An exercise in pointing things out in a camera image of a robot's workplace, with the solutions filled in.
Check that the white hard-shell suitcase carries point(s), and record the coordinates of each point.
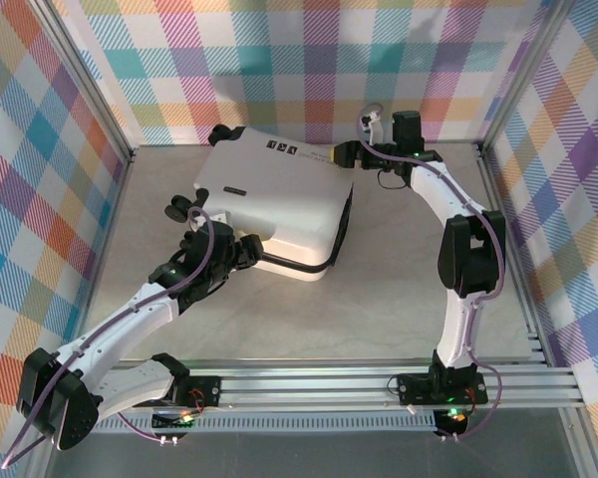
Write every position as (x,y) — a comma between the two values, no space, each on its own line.
(289,199)

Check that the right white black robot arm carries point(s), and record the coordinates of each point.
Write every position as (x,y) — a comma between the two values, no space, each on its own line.
(458,328)

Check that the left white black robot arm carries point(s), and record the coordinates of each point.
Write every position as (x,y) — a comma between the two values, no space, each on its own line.
(124,318)

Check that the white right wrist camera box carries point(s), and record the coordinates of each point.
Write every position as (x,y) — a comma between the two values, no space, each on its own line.
(376,127)

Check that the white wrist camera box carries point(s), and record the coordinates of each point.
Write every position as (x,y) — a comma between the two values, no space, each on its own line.
(198,224)
(376,127)

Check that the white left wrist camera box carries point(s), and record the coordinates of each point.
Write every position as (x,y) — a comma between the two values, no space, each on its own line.
(198,224)

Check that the aluminium table side rail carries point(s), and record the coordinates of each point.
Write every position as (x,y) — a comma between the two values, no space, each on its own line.
(495,189)
(110,224)

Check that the aluminium frame post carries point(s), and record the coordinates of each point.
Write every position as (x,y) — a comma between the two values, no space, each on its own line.
(523,74)
(85,74)

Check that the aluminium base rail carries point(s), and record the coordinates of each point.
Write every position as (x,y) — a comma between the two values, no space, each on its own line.
(304,391)

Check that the aluminium front frame leg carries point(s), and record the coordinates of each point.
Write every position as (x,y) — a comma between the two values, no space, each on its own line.
(588,458)
(36,468)

